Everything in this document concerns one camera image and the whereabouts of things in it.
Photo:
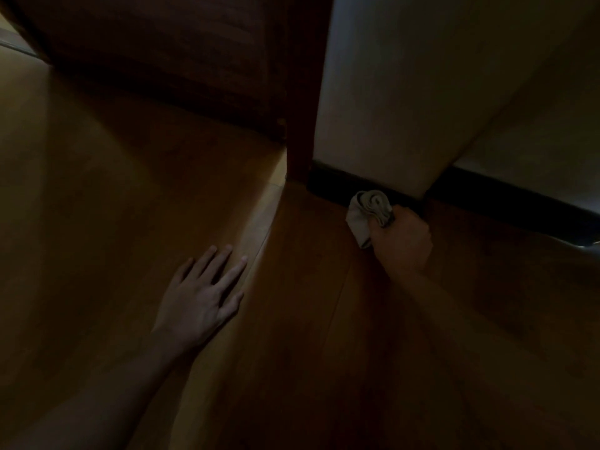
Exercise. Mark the person's left hand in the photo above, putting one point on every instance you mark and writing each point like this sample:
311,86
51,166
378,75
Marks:
197,309

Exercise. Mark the person's right hand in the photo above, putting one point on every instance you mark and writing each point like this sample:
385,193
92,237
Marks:
403,243

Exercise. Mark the grey cleaning cloth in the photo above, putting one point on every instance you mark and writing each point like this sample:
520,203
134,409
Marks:
363,220

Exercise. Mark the black baseboard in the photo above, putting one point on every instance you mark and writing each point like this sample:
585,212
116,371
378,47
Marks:
328,185
515,206

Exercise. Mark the person's right forearm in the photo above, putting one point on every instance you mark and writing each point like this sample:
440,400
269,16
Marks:
468,346

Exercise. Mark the person's left forearm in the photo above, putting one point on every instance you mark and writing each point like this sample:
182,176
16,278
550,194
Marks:
94,407

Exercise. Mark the brown door with rose carving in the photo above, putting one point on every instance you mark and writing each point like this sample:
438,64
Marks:
164,51

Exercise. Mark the wooden door frame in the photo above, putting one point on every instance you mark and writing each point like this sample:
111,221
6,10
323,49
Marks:
302,112

